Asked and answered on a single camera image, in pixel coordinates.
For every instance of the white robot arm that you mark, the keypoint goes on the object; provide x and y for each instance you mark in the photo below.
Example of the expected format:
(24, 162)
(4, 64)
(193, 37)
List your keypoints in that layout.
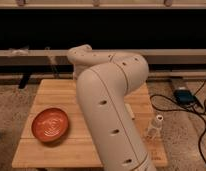
(103, 79)

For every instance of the white sponge block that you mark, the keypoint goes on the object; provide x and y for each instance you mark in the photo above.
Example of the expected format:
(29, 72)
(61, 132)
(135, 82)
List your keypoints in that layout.
(129, 109)

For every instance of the orange round plate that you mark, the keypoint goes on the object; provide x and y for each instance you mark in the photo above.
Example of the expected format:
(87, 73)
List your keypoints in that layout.
(50, 125)

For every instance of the black power adapter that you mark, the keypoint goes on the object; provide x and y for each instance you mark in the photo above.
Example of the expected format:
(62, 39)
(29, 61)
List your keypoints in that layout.
(184, 96)

